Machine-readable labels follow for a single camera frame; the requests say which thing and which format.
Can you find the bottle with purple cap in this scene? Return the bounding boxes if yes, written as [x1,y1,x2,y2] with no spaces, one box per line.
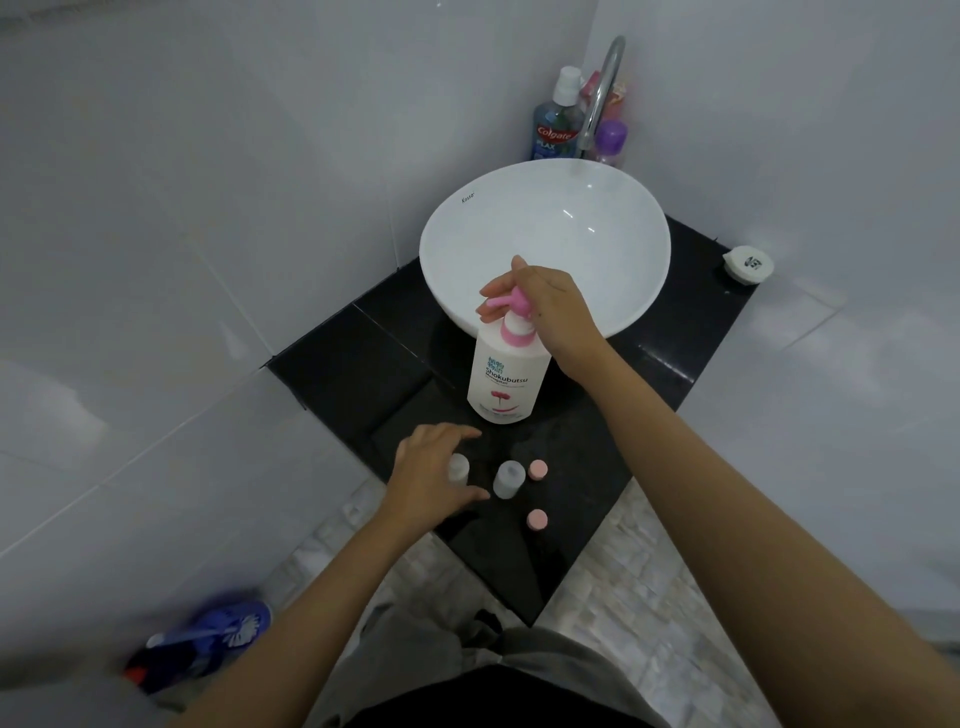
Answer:
[592,120,629,168]

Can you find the blue mouthwash bottle white cap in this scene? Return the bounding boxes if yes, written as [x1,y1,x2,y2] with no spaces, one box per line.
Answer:
[531,66,587,162]

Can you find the person's right forearm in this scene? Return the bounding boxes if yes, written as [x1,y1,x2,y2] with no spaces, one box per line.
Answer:
[558,341,960,728]

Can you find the black shirt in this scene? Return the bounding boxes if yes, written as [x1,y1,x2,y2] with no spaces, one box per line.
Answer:
[351,663,655,728]

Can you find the red and pink bottle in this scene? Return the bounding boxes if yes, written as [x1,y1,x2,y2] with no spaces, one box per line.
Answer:
[579,71,630,126]

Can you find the person's left forearm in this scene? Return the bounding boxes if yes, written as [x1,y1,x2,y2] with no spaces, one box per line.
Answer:
[171,501,438,728]

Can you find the white ceramic basin sink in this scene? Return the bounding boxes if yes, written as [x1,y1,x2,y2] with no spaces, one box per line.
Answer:
[419,158,672,340]

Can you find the red and black brush holder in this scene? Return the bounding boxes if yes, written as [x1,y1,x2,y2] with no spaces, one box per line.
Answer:
[123,643,220,696]

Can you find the person's left hand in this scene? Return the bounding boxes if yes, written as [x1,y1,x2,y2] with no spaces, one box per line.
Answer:
[382,422,492,534]

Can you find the blue toilet brush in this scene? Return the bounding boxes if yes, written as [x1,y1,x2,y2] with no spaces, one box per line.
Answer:
[146,600,273,655]

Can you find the white round lidded container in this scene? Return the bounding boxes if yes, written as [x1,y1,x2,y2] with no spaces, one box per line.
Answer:
[722,245,774,286]

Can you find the chrome curved faucet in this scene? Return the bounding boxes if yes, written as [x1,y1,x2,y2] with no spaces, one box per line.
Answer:
[576,35,627,160]

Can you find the person's right hand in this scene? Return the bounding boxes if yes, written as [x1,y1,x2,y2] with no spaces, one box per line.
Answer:
[477,255,609,383]

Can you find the grey shorts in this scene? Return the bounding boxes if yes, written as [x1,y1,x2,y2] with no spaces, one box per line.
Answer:
[303,603,676,728]

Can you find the white pump bottle pink dispenser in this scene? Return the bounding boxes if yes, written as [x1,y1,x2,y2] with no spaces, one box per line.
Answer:
[466,288,553,426]

